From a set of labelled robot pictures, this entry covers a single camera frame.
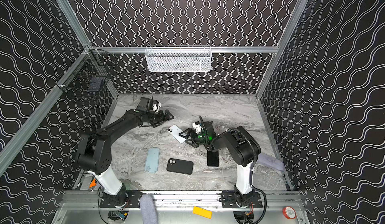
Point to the lavender cloth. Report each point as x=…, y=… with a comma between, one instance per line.
x=270, y=162

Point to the black wire mesh basket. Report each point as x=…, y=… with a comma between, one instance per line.
x=88, y=83

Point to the light blue phone case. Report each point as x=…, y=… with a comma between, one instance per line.
x=152, y=160

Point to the red tape roll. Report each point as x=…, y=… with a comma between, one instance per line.
x=289, y=213

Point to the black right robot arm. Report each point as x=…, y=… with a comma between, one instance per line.
x=243, y=149

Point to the white smartphone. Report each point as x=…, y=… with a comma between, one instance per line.
x=175, y=132

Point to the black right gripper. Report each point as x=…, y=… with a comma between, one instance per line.
x=192, y=136

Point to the orange handled tool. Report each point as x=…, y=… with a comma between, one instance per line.
x=92, y=185

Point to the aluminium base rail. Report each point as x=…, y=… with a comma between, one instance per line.
x=217, y=201

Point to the dark blue smartphone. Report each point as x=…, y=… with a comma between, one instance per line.
x=212, y=159

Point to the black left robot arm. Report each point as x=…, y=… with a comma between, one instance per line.
x=94, y=150

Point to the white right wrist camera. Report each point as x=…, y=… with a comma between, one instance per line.
x=197, y=127

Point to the black phone case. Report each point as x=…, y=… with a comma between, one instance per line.
x=180, y=166

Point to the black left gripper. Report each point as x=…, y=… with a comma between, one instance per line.
x=159, y=117

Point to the white wire mesh basket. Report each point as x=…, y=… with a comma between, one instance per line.
x=178, y=58

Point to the yellow block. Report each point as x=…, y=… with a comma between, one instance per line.
x=202, y=212

